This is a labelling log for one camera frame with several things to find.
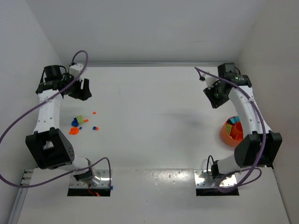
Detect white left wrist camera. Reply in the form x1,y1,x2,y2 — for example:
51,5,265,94
68,63,84,77

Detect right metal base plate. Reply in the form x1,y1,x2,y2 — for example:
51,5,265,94
194,169,237,189

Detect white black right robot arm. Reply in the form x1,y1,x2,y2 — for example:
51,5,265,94
201,63,282,179

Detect orange round lego piece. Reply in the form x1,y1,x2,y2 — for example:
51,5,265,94
69,127,79,135

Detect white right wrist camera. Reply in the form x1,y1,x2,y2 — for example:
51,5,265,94
199,73,218,88

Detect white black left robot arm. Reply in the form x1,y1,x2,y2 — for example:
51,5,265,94
25,63,95,185

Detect orange divided round container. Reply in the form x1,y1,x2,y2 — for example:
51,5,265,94
220,121,243,147

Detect metal base plate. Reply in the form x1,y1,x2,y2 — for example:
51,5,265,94
194,169,237,189
69,169,112,189

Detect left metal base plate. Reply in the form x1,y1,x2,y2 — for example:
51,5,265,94
69,169,112,189

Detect pale green rounded lego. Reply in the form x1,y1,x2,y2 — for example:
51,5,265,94
76,115,85,125

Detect light green lego brick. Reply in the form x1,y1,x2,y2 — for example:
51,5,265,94
225,124,233,135

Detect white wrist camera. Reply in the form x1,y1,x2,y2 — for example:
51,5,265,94
199,73,218,88
68,63,84,77

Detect blue arch lego piece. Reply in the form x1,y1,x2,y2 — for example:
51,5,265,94
71,118,79,127

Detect large teal lego brick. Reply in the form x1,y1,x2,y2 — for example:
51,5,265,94
227,116,240,125

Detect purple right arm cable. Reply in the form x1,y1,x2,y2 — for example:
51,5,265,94
194,66,267,193

